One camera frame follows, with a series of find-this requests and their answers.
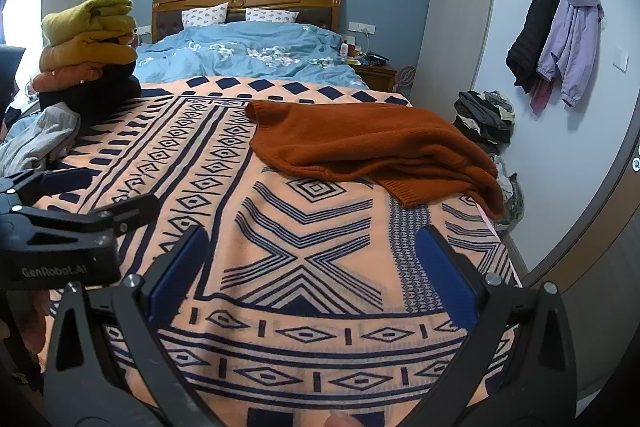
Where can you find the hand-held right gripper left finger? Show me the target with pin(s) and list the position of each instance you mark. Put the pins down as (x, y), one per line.
(175, 272)

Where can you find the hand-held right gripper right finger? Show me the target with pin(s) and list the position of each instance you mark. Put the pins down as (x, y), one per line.
(450, 277)

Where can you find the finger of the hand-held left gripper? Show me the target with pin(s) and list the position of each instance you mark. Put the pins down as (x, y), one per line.
(65, 181)
(135, 209)

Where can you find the rust orange knit sweater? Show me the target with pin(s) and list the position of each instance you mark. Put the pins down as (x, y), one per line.
(360, 142)

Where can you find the pile of dark clothes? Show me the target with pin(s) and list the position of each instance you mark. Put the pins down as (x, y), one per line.
(482, 117)

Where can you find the grey garment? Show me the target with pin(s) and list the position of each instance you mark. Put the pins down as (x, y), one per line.
(40, 137)

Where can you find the light blue cloth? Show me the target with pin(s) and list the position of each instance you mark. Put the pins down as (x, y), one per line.
(22, 119)

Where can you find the black folded garment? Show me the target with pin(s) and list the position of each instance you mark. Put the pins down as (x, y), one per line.
(110, 97)

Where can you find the grey crumpled cloth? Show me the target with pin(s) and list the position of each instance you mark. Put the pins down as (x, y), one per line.
(510, 197)

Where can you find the orange folded garment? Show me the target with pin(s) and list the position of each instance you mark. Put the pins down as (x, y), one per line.
(60, 79)

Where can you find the mustard folded sweater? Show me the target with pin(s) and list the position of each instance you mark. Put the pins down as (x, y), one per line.
(85, 54)

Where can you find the orange navy patterned blanket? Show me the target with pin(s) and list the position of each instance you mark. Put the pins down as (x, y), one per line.
(300, 232)

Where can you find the grey brown door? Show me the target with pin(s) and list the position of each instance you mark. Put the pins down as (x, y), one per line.
(600, 282)

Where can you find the olive yellow folded sweater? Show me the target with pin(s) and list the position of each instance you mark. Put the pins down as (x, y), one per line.
(85, 19)

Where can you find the blue floral duvet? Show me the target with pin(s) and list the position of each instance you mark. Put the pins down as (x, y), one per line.
(240, 52)

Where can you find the pink hanging garment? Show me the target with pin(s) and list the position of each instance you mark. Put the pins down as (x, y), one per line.
(539, 97)

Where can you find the pink round ornament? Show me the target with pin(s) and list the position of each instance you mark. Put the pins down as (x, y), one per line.
(407, 76)

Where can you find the white patterned pillow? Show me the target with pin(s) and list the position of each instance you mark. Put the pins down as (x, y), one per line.
(270, 15)
(205, 15)

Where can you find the wooden nightstand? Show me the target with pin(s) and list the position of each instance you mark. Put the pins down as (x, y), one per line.
(380, 79)

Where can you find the white bottle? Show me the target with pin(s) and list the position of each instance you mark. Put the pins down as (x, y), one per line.
(345, 49)

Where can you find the black jacket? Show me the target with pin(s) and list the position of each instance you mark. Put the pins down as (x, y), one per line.
(530, 37)

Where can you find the lilac jacket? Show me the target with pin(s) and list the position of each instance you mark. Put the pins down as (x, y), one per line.
(570, 32)

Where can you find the white wall socket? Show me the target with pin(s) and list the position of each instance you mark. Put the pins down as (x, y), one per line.
(362, 27)

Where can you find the white wall switch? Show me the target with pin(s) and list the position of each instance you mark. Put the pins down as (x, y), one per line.
(621, 59)

